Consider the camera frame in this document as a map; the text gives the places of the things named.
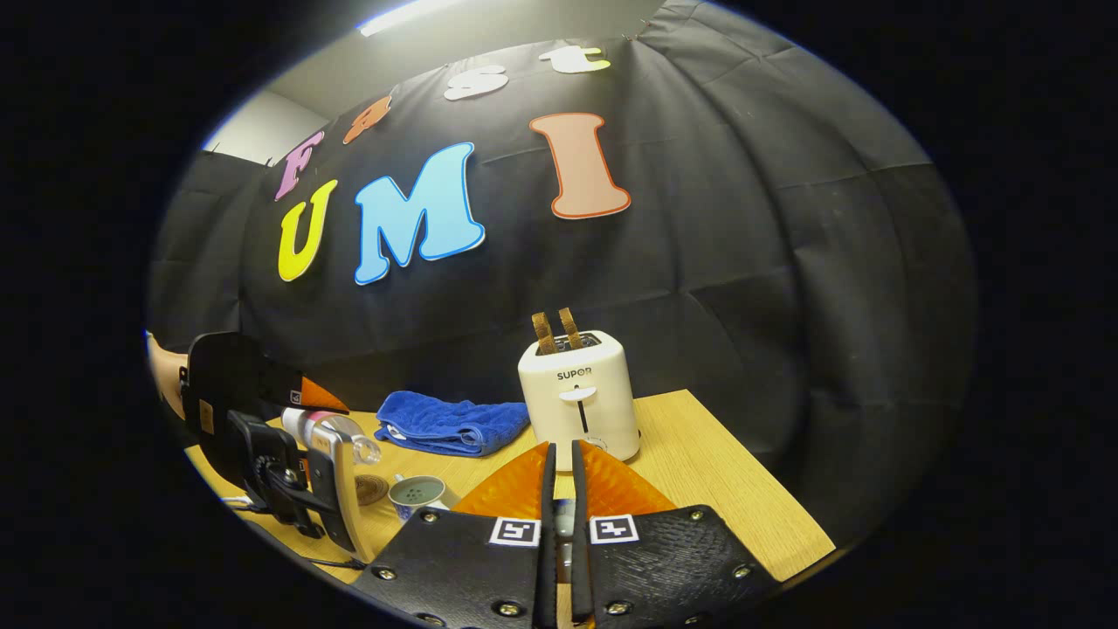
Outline white blue teacup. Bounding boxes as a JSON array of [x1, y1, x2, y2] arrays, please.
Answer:
[[388, 474, 452, 524]]

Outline clear plastic water bottle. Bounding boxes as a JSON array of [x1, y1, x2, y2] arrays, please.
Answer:
[[281, 407, 383, 465]]

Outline blue towel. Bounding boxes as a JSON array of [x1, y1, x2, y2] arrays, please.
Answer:
[[375, 390, 532, 459]]

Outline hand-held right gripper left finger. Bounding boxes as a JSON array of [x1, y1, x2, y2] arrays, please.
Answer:
[[349, 441, 558, 629]]

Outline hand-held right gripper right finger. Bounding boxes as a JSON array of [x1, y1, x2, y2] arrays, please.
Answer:
[[571, 439, 780, 629]]

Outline white toaster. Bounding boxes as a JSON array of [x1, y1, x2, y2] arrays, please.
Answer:
[[517, 329, 642, 473]]

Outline black backdrop cloth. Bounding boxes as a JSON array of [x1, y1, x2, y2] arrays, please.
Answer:
[[147, 0, 977, 543]]

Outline ceiling light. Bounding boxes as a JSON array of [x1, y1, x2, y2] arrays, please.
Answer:
[[358, 0, 466, 38]]

